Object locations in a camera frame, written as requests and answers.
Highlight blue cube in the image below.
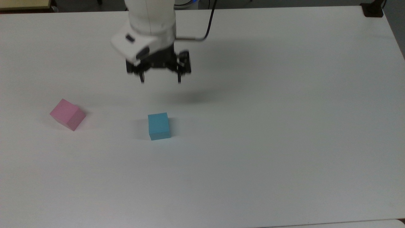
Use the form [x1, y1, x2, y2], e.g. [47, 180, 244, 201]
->
[147, 112, 171, 141]

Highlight yellow board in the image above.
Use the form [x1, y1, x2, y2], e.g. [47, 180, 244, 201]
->
[0, 0, 52, 10]

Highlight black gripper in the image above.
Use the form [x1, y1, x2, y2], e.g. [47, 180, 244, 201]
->
[126, 44, 192, 84]

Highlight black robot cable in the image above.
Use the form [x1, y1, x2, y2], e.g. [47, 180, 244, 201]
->
[175, 0, 218, 42]

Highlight black corner clamp base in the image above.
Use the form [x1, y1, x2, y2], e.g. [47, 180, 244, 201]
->
[360, 0, 386, 18]

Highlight pink cube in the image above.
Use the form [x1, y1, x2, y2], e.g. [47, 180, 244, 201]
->
[49, 98, 87, 131]

